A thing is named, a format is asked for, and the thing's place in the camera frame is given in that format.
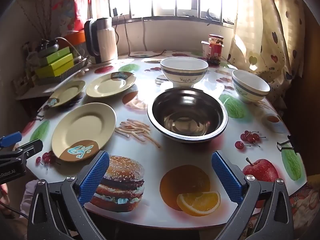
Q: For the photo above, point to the black plug charger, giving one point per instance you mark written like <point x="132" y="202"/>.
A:
<point x="115" y="11"/>

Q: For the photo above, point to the dry twigs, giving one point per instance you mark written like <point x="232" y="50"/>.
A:
<point x="45" y="17"/>

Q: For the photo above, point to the stainless steel bowl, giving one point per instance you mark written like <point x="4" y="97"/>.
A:
<point x="187" y="115"/>

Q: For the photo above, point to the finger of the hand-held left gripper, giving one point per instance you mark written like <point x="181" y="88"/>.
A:
<point x="10" y="140"/>
<point x="30" y="147"/>

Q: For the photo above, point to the red printed bag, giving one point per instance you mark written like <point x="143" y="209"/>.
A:
<point x="72" y="10"/>

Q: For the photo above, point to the small white blue-banded bowl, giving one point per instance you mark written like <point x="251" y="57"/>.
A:
<point x="250" y="80"/>

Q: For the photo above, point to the large white blue-banded bowl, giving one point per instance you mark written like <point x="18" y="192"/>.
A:
<point x="183" y="66"/>

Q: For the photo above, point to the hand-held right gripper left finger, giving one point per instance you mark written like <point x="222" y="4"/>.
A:
<point x="95" y="177"/>

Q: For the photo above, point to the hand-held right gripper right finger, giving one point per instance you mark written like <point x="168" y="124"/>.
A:
<point x="226" y="177"/>

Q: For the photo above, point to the glass jar red label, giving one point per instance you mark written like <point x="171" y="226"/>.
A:
<point x="215" y="50"/>

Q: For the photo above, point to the cream electric kettle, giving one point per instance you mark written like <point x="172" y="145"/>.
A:
<point x="106" y="42"/>

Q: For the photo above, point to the food print tablecloth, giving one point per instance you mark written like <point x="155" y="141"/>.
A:
<point x="150" y="160"/>

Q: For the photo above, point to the patterned cloth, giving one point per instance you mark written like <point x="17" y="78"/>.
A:
<point x="307" y="205"/>

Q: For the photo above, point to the heart print curtain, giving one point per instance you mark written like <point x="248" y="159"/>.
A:
<point x="270" y="30"/>

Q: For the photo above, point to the dark wooden cabinet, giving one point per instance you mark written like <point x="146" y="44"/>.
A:
<point x="307" y="105"/>

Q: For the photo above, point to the dark round object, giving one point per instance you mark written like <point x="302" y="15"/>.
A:
<point x="48" y="45"/>

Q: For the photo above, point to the yellow plate blue brown print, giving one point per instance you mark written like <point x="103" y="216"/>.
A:
<point x="67" y="92"/>
<point x="107" y="86"/>
<point x="82" y="127"/>

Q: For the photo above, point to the black binder clip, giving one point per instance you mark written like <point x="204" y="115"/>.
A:
<point x="287" y="143"/>
<point x="40" y="115"/>

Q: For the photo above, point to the orange container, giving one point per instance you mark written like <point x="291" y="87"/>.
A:
<point x="77" y="37"/>

